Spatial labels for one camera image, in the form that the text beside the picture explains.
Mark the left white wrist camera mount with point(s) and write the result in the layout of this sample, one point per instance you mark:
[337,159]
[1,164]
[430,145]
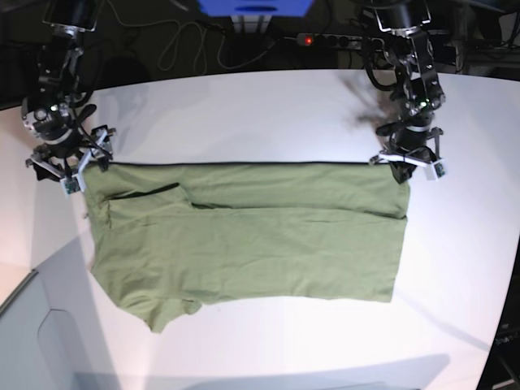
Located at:
[433,168]

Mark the blue box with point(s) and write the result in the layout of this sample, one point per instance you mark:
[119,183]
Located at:
[221,8]

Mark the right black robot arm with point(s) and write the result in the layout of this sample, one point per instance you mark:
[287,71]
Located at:
[55,112]

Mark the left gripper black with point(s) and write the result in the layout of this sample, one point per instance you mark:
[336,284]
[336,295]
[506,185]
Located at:
[409,136]

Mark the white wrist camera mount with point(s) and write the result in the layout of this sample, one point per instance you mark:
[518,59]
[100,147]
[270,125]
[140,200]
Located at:
[81,166]
[433,168]

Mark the white power strip red switch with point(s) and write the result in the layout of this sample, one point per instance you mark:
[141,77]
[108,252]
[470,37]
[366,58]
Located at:
[328,41]

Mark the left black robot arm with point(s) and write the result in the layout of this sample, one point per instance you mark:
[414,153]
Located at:
[407,48]

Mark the green T-shirt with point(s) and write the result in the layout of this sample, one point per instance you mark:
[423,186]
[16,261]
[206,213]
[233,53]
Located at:
[169,240]

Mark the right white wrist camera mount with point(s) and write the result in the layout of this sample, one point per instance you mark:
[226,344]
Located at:
[81,166]

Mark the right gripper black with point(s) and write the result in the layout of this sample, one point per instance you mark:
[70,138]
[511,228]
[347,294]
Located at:
[63,147]

